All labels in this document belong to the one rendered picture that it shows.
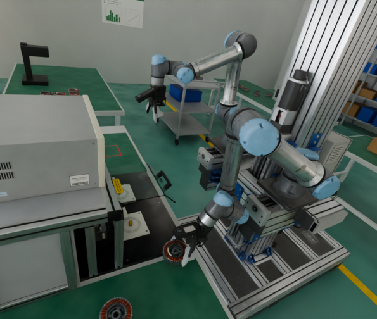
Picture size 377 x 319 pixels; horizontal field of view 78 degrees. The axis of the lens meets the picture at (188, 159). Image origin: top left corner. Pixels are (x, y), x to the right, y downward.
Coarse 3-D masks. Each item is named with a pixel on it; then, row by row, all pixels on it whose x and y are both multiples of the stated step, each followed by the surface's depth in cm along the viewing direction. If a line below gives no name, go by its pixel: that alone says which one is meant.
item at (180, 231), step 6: (192, 222) 100; (174, 228) 96; (180, 228) 96; (186, 228) 97; (192, 228) 97; (198, 228) 98; (174, 234) 95; (180, 234) 94; (186, 234) 96; (192, 234) 98
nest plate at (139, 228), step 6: (132, 216) 121; (138, 216) 122; (126, 222) 117; (132, 222) 118; (138, 222) 119; (144, 222) 119; (126, 228) 114; (132, 228) 115; (138, 228) 115; (144, 228) 116; (126, 234) 111; (132, 234) 112; (138, 234) 112; (144, 234) 114
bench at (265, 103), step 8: (216, 80) 453; (224, 80) 465; (240, 80) 491; (248, 88) 442; (256, 88) 453; (240, 96) 395; (248, 96) 388; (264, 96) 406; (272, 96) 416; (208, 104) 489; (240, 104) 523; (256, 104) 365; (264, 104) 361; (272, 104) 368
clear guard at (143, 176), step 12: (108, 168) 106; (120, 168) 107; (132, 168) 109; (144, 168) 110; (120, 180) 100; (132, 180) 101; (144, 180) 103; (156, 180) 104; (132, 192) 95; (144, 192) 96; (156, 192) 97; (168, 192) 104
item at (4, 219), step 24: (72, 192) 82; (96, 192) 84; (0, 216) 69; (24, 216) 70; (48, 216) 72; (72, 216) 73; (96, 216) 76; (120, 216) 81; (0, 240) 65; (24, 240) 68
